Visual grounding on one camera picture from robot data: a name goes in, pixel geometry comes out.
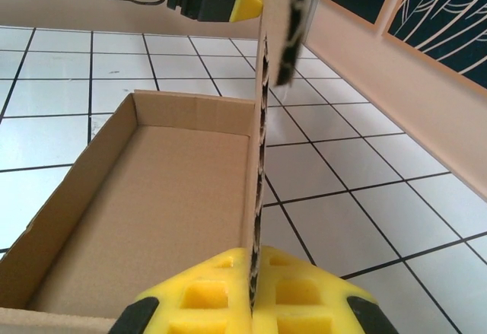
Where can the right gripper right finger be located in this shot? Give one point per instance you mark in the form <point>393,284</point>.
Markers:
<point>304,303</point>

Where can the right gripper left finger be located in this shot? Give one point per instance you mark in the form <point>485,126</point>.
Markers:
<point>205,299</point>

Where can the brown cardboard box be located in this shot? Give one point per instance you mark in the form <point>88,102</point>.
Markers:
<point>152,197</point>

